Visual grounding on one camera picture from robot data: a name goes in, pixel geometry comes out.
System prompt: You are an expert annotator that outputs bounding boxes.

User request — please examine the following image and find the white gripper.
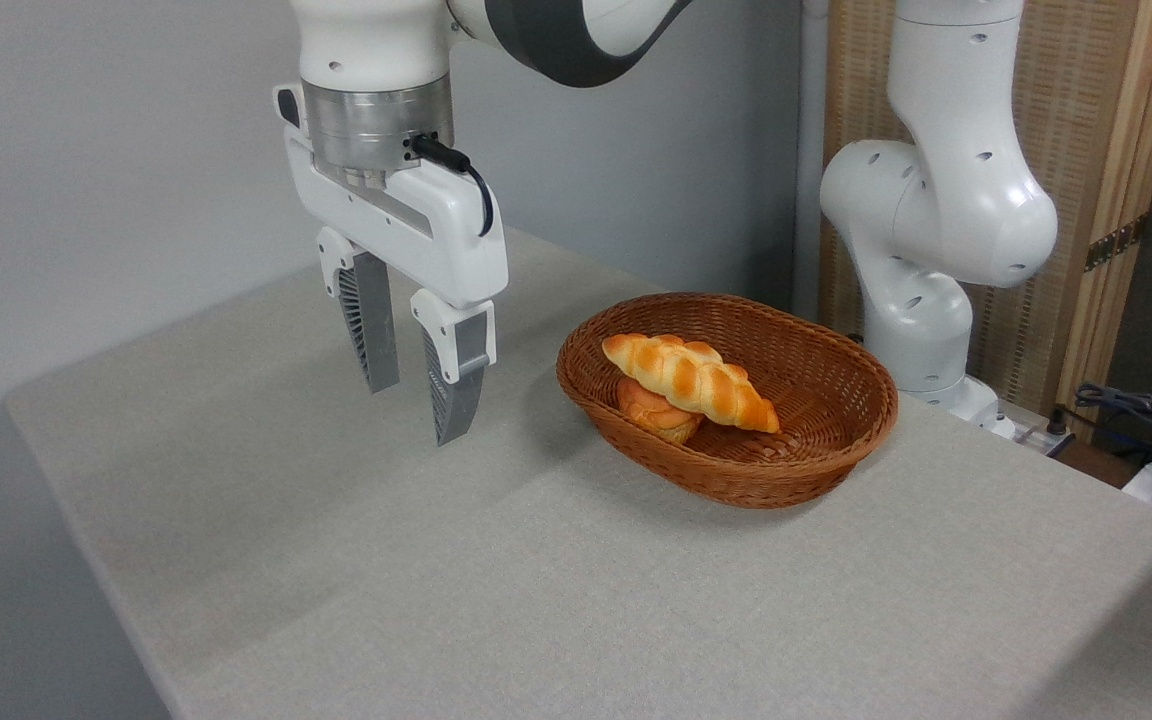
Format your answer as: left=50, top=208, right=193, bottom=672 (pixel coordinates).
left=274, top=83, right=509, bottom=447

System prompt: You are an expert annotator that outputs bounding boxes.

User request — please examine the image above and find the dark cable bundle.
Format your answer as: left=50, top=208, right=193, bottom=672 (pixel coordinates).
left=1074, top=383, right=1152, bottom=471

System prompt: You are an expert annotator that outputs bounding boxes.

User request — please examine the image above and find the braided golden bread loaf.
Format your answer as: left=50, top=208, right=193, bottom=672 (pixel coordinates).
left=602, top=333, right=782, bottom=435

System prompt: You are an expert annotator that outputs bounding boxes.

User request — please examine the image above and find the metal screen hinge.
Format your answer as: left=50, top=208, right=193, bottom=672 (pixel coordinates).
left=1084, top=215, right=1149, bottom=273

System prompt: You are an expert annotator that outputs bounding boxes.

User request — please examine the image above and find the grey tablecloth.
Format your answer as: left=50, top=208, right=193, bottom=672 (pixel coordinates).
left=4, top=225, right=1152, bottom=720

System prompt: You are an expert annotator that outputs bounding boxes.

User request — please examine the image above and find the round orange bread bun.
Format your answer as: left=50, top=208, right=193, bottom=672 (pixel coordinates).
left=616, top=375, right=705, bottom=446

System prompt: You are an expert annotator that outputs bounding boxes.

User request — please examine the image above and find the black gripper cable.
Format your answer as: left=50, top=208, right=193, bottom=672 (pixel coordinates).
left=406, top=133, right=495, bottom=239

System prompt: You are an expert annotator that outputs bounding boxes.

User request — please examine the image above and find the wooden folding screen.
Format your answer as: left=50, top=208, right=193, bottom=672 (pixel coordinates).
left=819, top=0, right=1152, bottom=416

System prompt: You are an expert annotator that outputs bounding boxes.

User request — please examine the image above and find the brown wicker basket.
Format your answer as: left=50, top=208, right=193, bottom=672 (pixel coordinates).
left=556, top=292, right=900, bottom=511

